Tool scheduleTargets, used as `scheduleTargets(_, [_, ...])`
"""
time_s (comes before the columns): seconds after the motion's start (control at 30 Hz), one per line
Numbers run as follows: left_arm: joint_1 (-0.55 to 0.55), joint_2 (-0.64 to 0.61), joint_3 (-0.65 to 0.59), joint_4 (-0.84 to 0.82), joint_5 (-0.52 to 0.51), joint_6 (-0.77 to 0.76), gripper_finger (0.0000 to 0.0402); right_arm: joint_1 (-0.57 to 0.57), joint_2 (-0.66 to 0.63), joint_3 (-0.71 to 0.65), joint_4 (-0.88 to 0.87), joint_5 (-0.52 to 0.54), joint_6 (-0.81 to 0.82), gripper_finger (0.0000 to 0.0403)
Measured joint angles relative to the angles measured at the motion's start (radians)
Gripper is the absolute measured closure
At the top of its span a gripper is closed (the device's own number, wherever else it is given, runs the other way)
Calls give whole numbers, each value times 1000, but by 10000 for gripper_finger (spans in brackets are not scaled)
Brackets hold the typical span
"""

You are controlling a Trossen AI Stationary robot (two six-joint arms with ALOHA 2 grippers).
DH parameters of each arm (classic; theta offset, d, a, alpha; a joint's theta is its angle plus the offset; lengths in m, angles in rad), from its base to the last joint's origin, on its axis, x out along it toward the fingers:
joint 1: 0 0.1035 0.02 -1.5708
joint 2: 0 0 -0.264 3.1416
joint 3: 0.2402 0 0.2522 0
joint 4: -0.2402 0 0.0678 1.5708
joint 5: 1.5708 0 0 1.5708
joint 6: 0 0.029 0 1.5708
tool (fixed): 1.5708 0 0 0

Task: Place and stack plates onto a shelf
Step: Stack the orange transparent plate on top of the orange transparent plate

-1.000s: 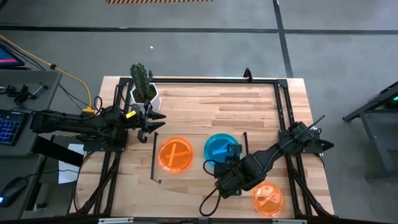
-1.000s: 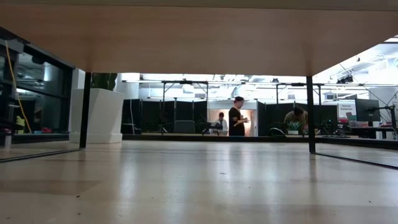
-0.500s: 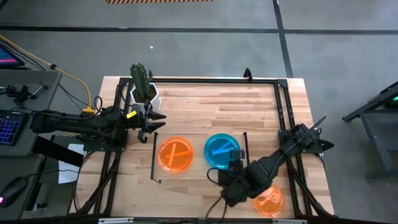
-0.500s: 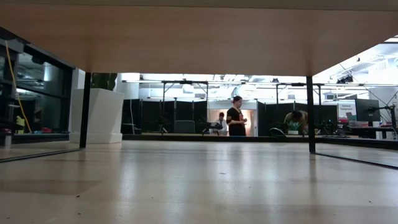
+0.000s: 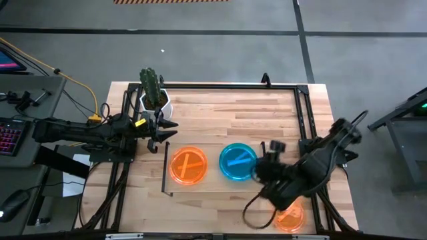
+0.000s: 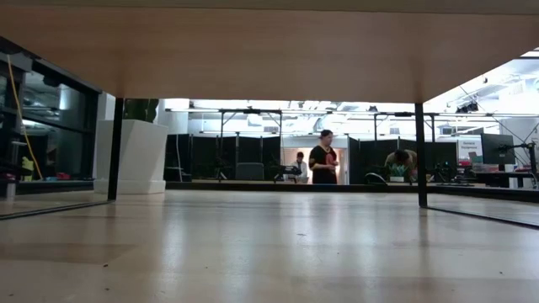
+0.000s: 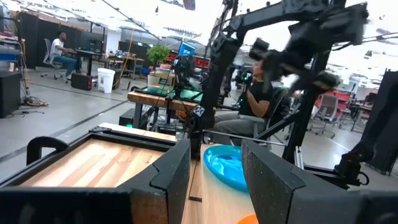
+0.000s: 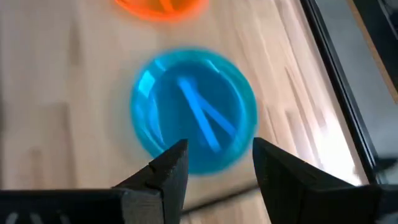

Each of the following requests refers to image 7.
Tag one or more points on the person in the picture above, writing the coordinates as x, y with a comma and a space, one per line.
57, 46
258, 96

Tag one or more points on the wooden workbench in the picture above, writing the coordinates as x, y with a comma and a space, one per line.
149, 99

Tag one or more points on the black cabinet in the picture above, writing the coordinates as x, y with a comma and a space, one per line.
9, 93

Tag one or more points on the black case with red trim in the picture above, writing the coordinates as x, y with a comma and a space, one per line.
81, 81

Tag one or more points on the blue translucent plastic plate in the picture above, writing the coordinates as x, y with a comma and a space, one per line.
224, 165

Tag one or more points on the black rig structure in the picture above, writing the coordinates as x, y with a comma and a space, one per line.
382, 124

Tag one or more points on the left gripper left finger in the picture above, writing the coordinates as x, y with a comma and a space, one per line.
174, 186

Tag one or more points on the black upright post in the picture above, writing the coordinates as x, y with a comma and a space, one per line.
306, 118

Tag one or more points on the orange translucent plastic plate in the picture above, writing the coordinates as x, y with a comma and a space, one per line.
248, 220

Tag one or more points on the green potted plant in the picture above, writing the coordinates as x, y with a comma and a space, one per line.
158, 54

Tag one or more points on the blue screen monitor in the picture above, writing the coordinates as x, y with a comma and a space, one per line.
186, 49

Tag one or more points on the grey red office chair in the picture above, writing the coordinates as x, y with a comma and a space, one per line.
328, 107

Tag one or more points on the black aluminium table frame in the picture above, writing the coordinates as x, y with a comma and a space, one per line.
124, 137

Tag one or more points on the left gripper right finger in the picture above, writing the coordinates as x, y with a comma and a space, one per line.
280, 199

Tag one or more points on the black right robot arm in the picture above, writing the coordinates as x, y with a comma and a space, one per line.
222, 62

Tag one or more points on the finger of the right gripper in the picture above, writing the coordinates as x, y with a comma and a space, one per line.
275, 62
317, 81

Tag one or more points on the white bucket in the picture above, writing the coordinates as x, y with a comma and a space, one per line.
106, 81

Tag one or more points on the black robot arm on workbench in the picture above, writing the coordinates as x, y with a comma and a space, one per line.
183, 68

